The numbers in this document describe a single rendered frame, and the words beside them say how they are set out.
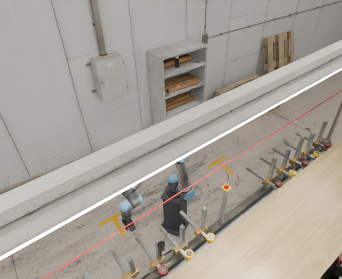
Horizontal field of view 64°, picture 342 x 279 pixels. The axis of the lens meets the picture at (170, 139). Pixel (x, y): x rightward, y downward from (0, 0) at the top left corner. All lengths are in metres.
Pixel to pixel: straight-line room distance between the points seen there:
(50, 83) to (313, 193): 3.45
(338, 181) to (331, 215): 0.50
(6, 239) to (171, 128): 0.63
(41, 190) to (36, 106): 3.30
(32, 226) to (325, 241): 2.39
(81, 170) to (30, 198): 0.16
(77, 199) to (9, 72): 3.12
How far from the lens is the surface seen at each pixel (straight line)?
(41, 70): 4.00
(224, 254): 2.50
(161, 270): 2.41
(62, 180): 0.91
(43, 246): 3.93
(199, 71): 4.95
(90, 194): 0.96
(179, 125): 1.05
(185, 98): 5.07
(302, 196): 3.08
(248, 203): 3.11
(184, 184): 2.84
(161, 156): 1.05
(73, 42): 4.01
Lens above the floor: 3.07
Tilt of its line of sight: 38 degrees down
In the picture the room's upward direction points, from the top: 2 degrees counter-clockwise
